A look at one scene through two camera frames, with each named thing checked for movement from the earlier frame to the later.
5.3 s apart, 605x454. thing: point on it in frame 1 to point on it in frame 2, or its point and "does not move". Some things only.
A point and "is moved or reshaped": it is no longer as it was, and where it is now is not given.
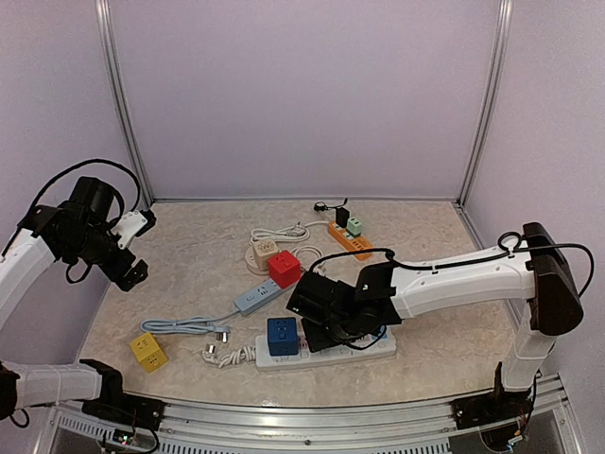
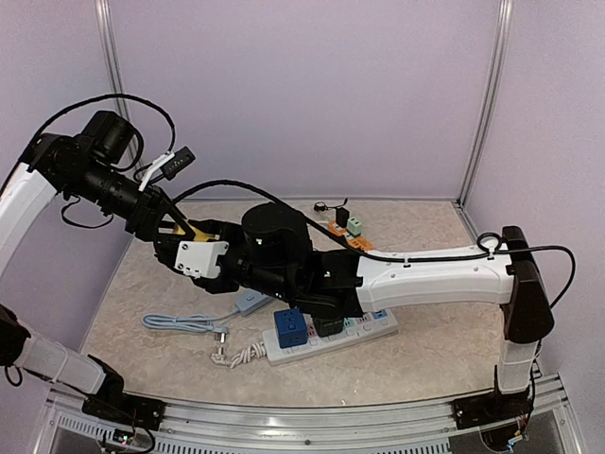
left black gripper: [114, 271] to [153, 200]
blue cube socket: [283, 336] is moved or reshaped
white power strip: [267, 361] is moved or reshaped
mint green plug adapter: [354, 226] does not move
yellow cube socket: [148, 353] to [198, 235]
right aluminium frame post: [505, 20] does not move
